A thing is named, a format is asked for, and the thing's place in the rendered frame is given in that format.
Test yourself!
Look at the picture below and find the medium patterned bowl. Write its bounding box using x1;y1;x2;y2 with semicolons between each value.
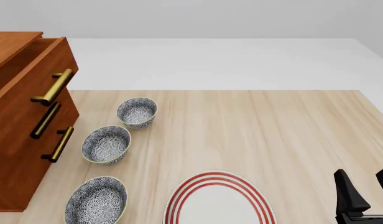
81;125;132;166

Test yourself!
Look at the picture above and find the wooden cabinet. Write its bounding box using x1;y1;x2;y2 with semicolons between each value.
0;31;81;213

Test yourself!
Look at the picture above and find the small deep patterned bowl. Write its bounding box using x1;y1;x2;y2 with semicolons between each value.
116;97;158;129

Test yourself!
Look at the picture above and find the wooden drawer, short brass handle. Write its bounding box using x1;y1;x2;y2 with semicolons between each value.
4;100;81;213

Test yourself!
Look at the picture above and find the large patterned bowl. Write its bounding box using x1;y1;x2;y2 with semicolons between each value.
64;175;129;224

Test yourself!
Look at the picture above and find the wooden drawer, bright brass handle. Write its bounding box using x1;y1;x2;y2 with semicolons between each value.
0;36;80;146

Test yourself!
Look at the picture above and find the dark brass drawer handle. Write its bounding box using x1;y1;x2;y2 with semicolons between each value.
29;101;62;140

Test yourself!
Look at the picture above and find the white plate with red rings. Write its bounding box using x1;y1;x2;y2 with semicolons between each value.
162;170;278;224

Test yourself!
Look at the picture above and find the short brass drawer handle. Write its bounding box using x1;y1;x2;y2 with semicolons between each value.
40;126;75;164

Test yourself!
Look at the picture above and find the bright brass drawer handle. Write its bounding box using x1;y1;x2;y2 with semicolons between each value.
30;68;75;107

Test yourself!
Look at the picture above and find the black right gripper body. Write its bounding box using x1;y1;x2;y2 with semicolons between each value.
335;209;383;224

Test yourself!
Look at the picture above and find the wooden drawer, dark brass handle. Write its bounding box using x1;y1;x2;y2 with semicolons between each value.
0;88;78;187

